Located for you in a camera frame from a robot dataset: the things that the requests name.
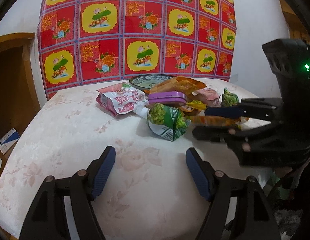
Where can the blue patterned ceramic plate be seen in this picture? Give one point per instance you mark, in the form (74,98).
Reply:
(148,81)

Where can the wooden cabinet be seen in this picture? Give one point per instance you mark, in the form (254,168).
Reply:
(18,99)

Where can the yellow small snack packet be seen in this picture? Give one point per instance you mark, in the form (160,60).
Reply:
(195,107)

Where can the pink snack packet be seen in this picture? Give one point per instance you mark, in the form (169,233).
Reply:
(207,95)

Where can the purple tin box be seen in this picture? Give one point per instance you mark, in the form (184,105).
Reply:
(173,98)

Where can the orange chip bag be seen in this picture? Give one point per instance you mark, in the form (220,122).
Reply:
(181,84)

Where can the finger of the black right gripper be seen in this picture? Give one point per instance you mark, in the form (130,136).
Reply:
(235,111)
(218,134)

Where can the green pea snack bag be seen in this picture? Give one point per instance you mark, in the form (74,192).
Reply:
(167,122)

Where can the red yellow floral cloth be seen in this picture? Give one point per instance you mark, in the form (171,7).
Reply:
(92,41)

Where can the orange gummy candy bag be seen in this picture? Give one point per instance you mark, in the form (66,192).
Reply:
(218,121)

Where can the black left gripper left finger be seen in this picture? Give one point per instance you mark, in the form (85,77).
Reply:
(46,217)

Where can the pink white snack bag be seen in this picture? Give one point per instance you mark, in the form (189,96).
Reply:
(120,98)

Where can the small green pea packet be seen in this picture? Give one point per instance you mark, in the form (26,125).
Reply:
(229,99)

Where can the blue white box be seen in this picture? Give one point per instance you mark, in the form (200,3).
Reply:
(8,140)

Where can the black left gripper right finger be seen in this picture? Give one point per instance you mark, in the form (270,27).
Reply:
(239,206)

